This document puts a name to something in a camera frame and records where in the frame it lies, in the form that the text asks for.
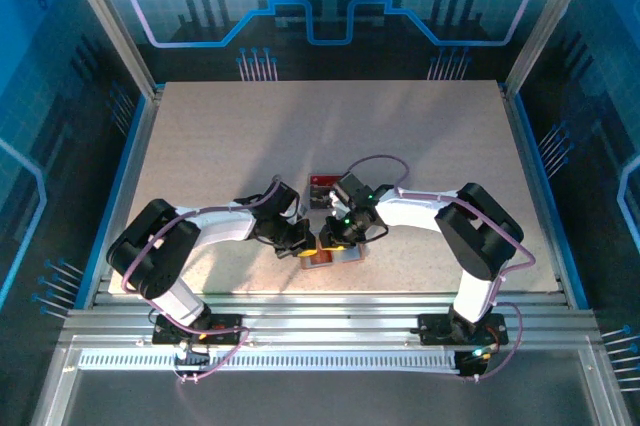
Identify black controller board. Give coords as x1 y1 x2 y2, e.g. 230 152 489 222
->
457 345 501 378
172 343 211 377

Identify blue edge strip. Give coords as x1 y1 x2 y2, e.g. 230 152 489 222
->
73 93 151 310
513 93 590 310

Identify aluminium frame cross rails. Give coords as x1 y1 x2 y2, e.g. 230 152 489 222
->
59 293 604 350

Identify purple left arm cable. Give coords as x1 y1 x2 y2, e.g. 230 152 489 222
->
121 174 282 385

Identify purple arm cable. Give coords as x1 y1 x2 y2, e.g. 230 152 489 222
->
121 174 282 385
345 154 537 383

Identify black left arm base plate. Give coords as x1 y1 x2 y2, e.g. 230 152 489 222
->
151 313 245 346

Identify white slotted cable duct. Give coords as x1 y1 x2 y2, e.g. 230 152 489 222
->
77 349 462 373

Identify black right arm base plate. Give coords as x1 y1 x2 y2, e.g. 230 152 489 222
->
416 313 510 346

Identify aluminium side rail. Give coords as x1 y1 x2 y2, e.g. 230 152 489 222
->
499 83 576 310
89 85 166 310

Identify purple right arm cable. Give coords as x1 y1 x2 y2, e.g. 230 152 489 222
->
345 154 537 383

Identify aluminium frame post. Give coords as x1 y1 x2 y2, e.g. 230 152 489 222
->
502 0 605 97
55 0 162 100

